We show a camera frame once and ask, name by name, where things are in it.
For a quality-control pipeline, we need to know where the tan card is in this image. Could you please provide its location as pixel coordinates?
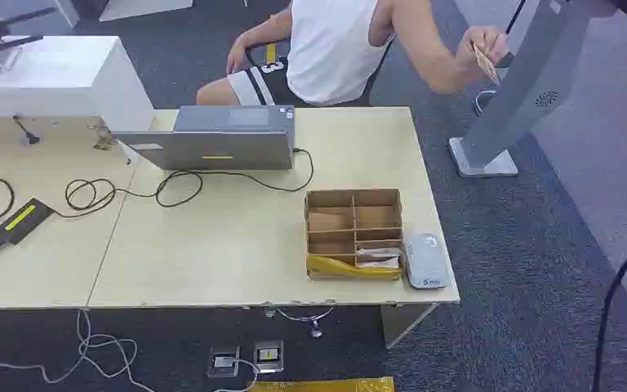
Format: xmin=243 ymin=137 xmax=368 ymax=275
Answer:
xmin=472 ymin=42 xmax=502 ymax=87

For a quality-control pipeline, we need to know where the pale desk with power adapter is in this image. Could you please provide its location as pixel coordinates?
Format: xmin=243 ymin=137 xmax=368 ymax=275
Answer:
xmin=0 ymin=115 xmax=140 ymax=312

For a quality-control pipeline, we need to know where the person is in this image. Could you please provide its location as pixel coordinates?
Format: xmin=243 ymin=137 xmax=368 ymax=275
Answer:
xmin=196 ymin=0 xmax=509 ymax=108

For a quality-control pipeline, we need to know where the small black desk plug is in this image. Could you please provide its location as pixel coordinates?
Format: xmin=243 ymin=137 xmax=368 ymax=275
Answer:
xmin=12 ymin=114 xmax=41 ymax=147

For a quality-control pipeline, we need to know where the grey card reader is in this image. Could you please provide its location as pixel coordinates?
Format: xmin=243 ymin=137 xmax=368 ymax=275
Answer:
xmin=402 ymin=232 xmax=451 ymax=291

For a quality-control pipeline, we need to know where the pale desk with wooden box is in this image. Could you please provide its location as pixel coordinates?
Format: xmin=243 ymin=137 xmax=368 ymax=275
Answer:
xmin=87 ymin=106 xmax=461 ymax=350

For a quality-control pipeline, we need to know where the person's left hand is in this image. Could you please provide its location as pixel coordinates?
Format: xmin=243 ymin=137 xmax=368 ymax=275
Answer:
xmin=456 ymin=27 xmax=509 ymax=83

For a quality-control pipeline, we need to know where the grey laptop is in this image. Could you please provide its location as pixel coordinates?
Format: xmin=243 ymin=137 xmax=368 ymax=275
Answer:
xmin=112 ymin=105 xmax=296 ymax=172

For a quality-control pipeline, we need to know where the yellow plastic bag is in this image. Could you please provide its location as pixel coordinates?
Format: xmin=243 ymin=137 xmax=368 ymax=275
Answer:
xmin=247 ymin=376 xmax=396 ymax=392

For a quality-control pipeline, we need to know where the wooden compartment box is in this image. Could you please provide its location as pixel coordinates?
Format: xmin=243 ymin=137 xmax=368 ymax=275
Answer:
xmin=304 ymin=188 xmax=405 ymax=282

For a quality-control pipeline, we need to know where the white cabinet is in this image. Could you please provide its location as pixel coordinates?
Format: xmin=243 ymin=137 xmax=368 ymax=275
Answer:
xmin=0 ymin=35 xmax=157 ymax=133

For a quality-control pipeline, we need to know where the person's right hand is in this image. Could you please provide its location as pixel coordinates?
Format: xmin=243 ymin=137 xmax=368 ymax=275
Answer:
xmin=225 ymin=36 xmax=250 ymax=76

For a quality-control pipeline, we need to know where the black power adapter yellow label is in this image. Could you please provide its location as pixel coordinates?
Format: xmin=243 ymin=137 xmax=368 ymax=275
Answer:
xmin=0 ymin=198 xmax=56 ymax=246

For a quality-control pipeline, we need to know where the silver floor socket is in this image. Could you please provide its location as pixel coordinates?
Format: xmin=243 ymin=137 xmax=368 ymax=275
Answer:
xmin=207 ymin=345 xmax=241 ymax=379
xmin=252 ymin=339 xmax=286 ymax=375

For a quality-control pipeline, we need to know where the black laptop power cable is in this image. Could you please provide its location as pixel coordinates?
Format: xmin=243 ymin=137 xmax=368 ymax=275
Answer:
xmin=48 ymin=147 xmax=315 ymax=220

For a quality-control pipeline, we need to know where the grey cable loop under desk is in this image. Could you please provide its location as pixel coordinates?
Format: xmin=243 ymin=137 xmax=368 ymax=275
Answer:
xmin=264 ymin=305 xmax=336 ymax=340

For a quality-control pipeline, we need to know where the thick black hanging cable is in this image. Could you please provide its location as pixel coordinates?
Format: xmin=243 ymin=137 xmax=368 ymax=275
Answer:
xmin=591 ymin=241 xmax=627 ymax=392

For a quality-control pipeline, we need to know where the grey floor stand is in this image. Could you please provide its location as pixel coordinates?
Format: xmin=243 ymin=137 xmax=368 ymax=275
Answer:
xmin=447 ymin=0 xmax=619 ymax=179

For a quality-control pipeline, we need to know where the white socket cable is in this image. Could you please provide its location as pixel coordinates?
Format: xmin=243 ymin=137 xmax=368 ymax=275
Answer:
xmin=212 ymin=358 xmax=261 ymax=392

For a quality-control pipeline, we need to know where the white floor cable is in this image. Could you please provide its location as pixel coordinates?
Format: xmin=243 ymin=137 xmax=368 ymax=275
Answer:
xmin=0 ymin=309 xmax=156 ymax=392

